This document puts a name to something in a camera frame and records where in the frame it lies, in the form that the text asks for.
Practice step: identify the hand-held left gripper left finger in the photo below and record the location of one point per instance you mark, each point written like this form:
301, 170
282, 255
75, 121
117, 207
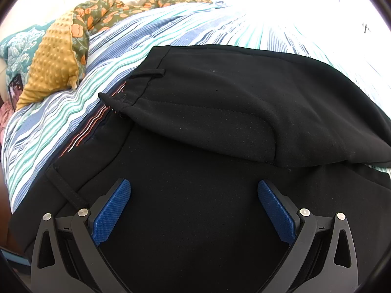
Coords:
111, 207

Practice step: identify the teal patterned pillow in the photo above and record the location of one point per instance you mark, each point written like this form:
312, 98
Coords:
18, 45

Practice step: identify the mustard dotted cushion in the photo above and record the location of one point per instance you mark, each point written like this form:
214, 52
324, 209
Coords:
52, 61

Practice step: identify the pink cloth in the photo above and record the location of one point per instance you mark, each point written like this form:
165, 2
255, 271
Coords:
6, 114

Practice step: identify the orange floral green blanket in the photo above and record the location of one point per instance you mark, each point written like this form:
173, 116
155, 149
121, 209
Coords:
100, 12

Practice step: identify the cream padded headboard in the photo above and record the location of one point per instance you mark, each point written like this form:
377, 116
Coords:
36, 12

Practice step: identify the black pants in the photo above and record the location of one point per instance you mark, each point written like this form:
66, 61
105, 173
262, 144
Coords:
213, 113

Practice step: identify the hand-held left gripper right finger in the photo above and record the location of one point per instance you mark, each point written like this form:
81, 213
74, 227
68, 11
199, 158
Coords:
276, 209

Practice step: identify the small black packet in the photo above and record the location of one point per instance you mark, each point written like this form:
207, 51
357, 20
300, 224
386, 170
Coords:
16, 90

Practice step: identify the striped blue green bedspread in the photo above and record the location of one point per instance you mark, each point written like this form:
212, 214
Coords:
122, 45

